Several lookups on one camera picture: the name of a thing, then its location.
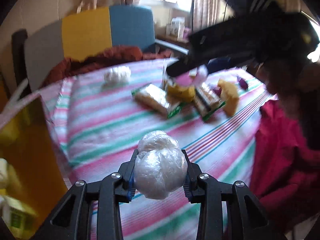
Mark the striped bed sheet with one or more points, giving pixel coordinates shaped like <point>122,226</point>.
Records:
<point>96,127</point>

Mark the yellow sponge block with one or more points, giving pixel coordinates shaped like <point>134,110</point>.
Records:
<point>229,94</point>

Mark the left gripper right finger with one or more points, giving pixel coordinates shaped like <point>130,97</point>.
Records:
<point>192,192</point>

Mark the cracker pack green ends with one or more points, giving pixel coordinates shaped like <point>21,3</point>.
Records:
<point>158,99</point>

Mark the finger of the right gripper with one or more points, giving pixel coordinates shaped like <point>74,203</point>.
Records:
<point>212,63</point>

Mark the purple snack packet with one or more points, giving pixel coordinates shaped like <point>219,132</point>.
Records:
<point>217,90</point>

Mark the red clothing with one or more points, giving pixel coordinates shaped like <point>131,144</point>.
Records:
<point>285,176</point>

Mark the dark red blanket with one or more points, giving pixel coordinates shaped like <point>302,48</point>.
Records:
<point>69,67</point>

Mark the grey yellow blue headboard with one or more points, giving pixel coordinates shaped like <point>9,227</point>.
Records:
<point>85,34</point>

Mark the cracker pack black stripe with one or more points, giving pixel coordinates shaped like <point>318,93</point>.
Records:
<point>206,101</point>

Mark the white carton on desk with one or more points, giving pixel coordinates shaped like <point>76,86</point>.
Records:
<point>176,28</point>

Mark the wooden desk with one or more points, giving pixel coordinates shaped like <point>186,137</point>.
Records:
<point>173,40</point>

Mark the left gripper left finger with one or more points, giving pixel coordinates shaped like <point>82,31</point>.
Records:
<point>126,190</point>

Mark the white plastic bag ball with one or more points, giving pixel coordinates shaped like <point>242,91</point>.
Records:
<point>160,167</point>

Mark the small purple candy packet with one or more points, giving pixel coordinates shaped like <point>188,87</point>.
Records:
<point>242,83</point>

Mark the person right hand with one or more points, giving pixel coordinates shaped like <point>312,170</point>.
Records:
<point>279,80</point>

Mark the pink hair roller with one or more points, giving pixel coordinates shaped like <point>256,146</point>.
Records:
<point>193,78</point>

